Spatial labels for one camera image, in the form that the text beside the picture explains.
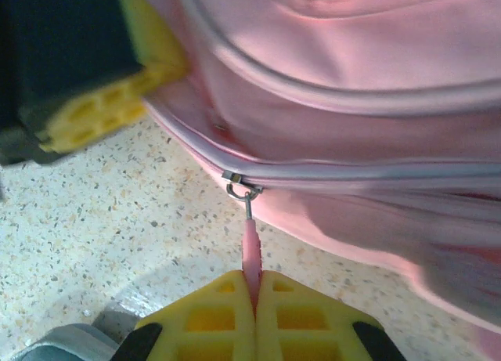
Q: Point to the pink student backpack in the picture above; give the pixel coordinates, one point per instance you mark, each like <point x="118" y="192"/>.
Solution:
<point x="352" y="102"/>

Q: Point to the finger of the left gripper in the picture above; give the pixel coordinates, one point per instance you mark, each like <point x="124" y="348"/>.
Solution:
<point x="156" y="32"/>

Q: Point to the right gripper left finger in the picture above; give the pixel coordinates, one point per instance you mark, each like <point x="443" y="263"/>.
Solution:
<point x="244" y="337"/>

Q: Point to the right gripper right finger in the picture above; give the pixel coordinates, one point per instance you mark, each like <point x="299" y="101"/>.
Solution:
<point x="266" y="337"/>

